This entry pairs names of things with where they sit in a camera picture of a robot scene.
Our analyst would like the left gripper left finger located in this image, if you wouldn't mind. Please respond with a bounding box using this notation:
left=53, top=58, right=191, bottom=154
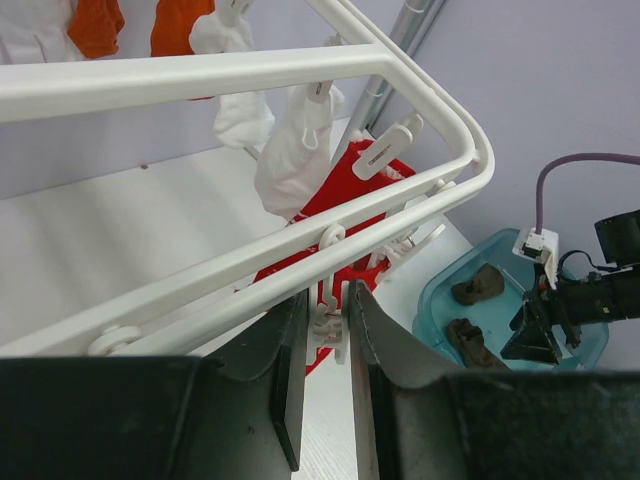
left=1, top=293, right=307, bottom=479

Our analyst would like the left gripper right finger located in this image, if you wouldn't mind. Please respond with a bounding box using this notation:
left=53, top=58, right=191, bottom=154
left=347, top=280, right=639, bottom=479

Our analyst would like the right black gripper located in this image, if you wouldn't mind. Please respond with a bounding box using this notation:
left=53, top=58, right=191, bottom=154
left=500, top=280, right=585, bottom=364

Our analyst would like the brown grey sock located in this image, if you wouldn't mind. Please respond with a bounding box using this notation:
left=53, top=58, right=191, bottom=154
left=451, top=264, right=505, bottom=306
left=446, top=318, right=509, bottom=371

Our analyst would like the white clip sock hanger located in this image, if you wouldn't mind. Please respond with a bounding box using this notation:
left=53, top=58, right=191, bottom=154
left=0, top=0, right=496, bottom=366

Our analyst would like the red snowflake sock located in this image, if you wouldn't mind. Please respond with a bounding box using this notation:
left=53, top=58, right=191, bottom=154
left=249, top=219, right=391, bottom=381

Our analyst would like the red bear christmas sock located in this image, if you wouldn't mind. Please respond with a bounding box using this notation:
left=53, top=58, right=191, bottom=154
left=286, top=139, right=416, bottom=236

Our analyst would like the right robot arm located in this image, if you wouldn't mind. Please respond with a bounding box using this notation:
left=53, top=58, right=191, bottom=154
left=500, top=211, right=639, bottom=365

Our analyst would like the teal plastic basin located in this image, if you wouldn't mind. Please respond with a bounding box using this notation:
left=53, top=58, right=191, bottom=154
left=412, top=228, right=609, bottom=371

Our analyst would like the white sock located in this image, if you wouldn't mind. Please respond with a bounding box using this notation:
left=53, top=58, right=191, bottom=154
left=1, top=1, right=344, bottom=218

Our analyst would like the orange sock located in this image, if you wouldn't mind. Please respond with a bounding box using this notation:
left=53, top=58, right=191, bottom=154
left=66, top=1, right=220, bottom=111

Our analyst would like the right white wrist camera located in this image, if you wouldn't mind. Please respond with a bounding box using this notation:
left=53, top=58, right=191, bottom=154
left=512, top=228, right=559, bottom=290

